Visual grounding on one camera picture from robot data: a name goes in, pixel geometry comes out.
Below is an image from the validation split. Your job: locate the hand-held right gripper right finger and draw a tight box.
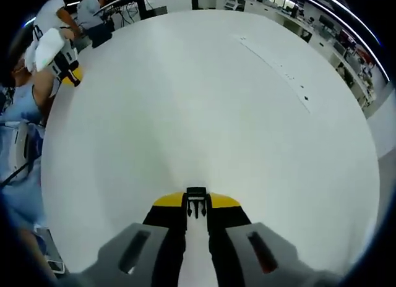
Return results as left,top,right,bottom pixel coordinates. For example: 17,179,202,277
205,191,340,287

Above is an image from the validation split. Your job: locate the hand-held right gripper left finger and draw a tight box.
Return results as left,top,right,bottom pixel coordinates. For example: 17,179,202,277
69,191,189,287

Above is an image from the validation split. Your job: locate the black pronged plastic buckle part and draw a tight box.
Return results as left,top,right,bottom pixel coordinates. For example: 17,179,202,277
186,186,207,220

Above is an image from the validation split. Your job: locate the person in light blue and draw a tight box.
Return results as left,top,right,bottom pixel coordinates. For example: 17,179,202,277
0,82,47,232

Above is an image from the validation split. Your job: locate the white chest device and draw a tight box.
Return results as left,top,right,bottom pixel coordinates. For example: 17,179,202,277
7,121,32,173

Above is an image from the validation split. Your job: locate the grey flat object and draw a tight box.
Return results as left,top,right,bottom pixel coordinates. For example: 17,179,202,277
35,226,66,275

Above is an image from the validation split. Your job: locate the black chest device cable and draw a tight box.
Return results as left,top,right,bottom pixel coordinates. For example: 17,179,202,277
0,161,32,186

